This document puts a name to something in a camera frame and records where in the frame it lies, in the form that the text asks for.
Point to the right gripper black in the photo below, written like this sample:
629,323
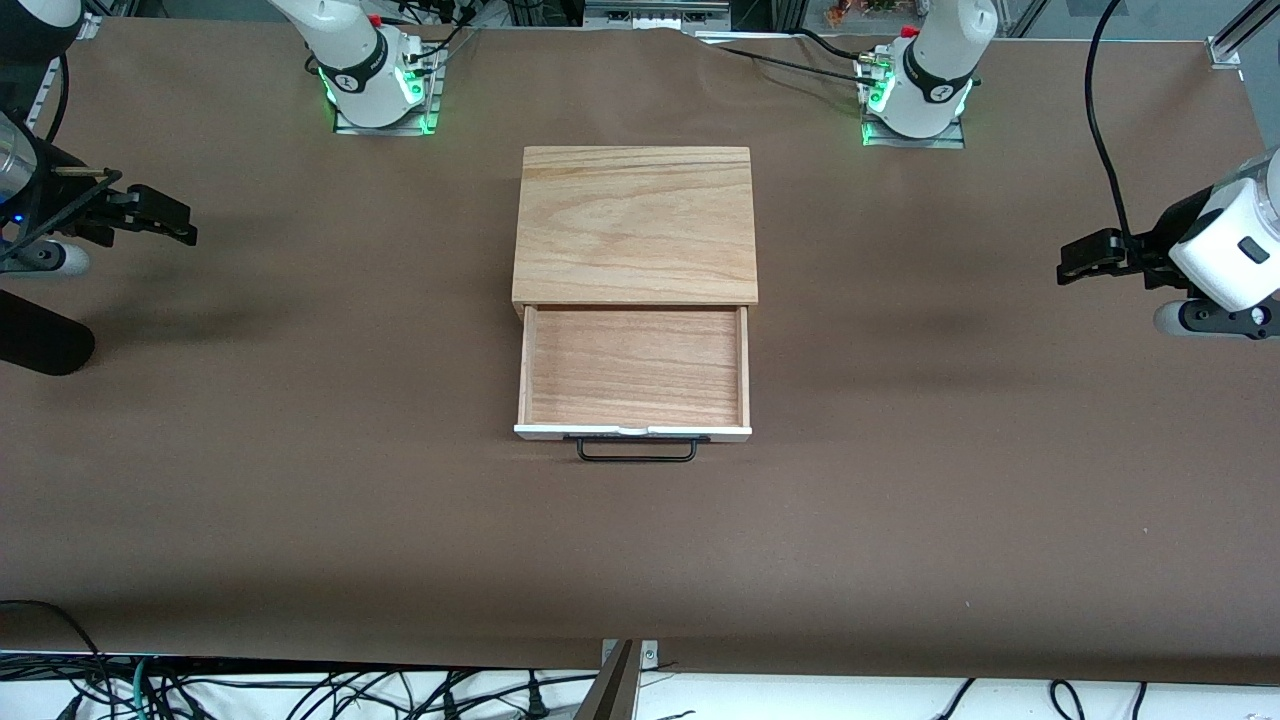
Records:
62,207

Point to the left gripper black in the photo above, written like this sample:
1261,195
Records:
1161,243

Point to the left white Franka arm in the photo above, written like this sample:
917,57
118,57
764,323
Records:
930,90

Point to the right white Franka arm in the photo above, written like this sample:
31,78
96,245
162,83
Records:
350,70

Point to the light wooden drawer cabinet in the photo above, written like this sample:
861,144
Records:
635,220

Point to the black rounded cylinder object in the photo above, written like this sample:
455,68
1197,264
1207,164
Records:
40,340

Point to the grey electronics box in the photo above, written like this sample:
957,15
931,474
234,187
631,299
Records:
650,15

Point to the brown paper table cover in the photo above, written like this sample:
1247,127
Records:
640,540

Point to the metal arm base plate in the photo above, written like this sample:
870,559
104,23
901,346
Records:
430,100
950,141

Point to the aluminium profile frame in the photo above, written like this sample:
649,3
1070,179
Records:
1225,50
88,28

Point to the silver metal clamp bracket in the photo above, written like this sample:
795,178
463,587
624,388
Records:
648,655

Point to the grey camera mount pole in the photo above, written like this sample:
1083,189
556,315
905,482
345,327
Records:
612,695

